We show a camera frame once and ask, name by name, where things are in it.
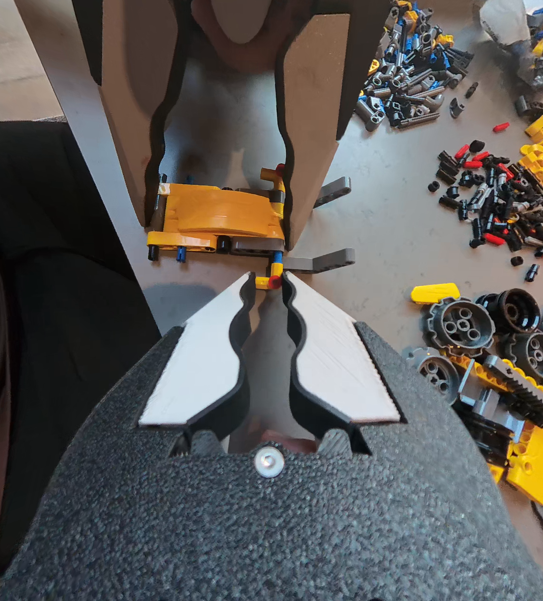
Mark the grey desk with wooden edge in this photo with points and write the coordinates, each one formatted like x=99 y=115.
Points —
x=384 y=244

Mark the pile of blue grey connectors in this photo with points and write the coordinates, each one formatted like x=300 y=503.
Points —
x=412 y=66

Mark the clear plastic bag of parts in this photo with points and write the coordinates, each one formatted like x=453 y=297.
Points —
x=534 y=42

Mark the pile of black red pins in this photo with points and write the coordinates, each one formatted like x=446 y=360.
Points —
x=506 y=207

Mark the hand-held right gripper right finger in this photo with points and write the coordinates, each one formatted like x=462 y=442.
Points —
x=342 y=376

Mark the yellow and grey brick assembly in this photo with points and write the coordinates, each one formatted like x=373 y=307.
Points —
x=215 y=211

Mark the slim black connector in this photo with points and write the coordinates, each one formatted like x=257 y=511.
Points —
x=471 y=89

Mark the yellow curved panel piece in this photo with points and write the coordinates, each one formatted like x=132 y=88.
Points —
x=435 y=292

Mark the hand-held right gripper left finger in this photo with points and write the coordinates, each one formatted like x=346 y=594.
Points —
x=196 y=376

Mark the loose red pin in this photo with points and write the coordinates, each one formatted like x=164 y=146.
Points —
x=501 y=127

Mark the yellow connector with blue pin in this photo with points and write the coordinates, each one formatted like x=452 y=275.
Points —
x=271 y=188

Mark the large grey wheel hub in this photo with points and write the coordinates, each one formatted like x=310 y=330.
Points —
x=459 y=326
x=537 y=355

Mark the black angled connector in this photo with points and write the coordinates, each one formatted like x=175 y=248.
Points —
x=456 y=106

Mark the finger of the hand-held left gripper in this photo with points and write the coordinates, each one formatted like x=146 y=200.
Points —
x=318 y=103
x=135 y=75

